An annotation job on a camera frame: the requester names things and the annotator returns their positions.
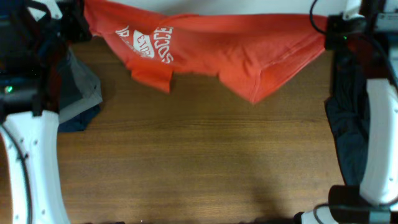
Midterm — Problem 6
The folded light grey shirt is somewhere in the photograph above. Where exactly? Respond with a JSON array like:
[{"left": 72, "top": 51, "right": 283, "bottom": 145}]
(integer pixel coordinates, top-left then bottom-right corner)
[{"left": 59, "top": 49, "right": 103, "bottom": 124}]

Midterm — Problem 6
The orange printed t-shirt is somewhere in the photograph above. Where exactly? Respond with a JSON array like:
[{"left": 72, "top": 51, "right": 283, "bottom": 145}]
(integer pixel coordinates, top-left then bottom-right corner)
[{"left": 84, "top": 1, "right": 325, "bottom": 103}]

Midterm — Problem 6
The black garment on table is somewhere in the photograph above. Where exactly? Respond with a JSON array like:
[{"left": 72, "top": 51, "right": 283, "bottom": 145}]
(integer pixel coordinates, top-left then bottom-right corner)
[{"left": 325, "top": 51, "right": 370, "bottom": 185}]

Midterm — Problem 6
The folded navy blue shirt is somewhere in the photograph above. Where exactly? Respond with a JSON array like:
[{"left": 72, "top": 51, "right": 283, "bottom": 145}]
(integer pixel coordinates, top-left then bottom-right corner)
[{"left": 58, "top": 105, "right": 101, "bottom": 133}]

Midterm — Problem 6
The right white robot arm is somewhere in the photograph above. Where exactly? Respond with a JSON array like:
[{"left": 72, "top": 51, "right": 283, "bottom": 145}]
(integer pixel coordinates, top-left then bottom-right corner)
[{"left": 293, "top": 0, "right": 397, "bottom": 223}]

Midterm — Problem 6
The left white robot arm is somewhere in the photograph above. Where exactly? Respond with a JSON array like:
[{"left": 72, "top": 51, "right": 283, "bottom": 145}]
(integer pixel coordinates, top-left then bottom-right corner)
[{"left": 1, "top": 1, "right": 91, "bottom": 223}]

